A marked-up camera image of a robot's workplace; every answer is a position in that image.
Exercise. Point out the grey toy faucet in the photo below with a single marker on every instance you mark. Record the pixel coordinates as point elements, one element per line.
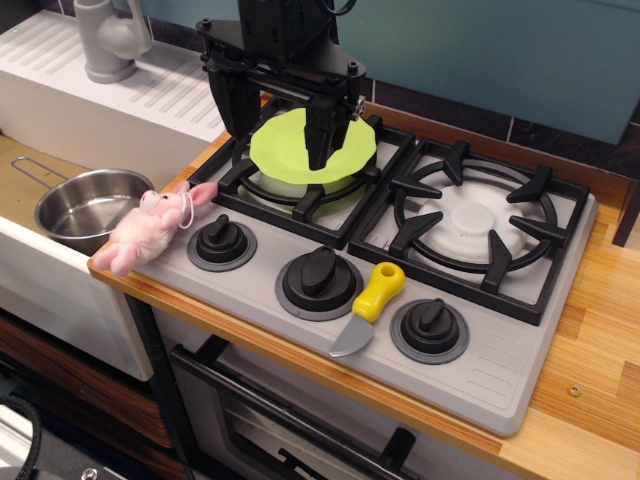
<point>111,44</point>

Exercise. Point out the lime green plate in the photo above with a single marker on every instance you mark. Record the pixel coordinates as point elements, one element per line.
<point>278,150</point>

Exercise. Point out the pink plush bunny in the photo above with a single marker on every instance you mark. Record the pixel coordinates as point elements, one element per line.
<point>147,230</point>

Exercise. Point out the black left stove knob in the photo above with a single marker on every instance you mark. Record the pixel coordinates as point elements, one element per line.
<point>222,245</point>

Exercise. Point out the white right burner disc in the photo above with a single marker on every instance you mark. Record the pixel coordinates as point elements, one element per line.
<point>470,213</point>

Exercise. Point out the black right stove knob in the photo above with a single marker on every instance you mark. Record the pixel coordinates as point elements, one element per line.
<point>430,332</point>

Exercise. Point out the yellow handled toy knife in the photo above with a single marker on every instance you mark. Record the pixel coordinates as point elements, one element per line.
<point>385,282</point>

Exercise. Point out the black right burner grate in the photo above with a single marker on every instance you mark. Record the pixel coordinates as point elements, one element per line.
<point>497,235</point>

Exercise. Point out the white toy sink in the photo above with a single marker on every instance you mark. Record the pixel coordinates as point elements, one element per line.
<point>55,121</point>

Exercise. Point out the toy oven door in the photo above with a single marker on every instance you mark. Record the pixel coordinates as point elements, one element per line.
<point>268,422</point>

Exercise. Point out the black middle stove knob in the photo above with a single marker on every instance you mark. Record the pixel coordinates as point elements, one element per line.
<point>318,286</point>

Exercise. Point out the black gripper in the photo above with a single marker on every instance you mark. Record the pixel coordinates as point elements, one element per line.
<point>289,48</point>

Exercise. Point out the grey toy stove top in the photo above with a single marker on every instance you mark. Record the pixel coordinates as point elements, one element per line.
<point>490,384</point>

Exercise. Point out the black stove knob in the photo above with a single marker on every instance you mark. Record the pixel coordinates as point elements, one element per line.
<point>222,245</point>
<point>318,286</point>
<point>430,332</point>

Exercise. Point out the stainless steel pot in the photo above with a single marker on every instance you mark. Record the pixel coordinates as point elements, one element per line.
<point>80,212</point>

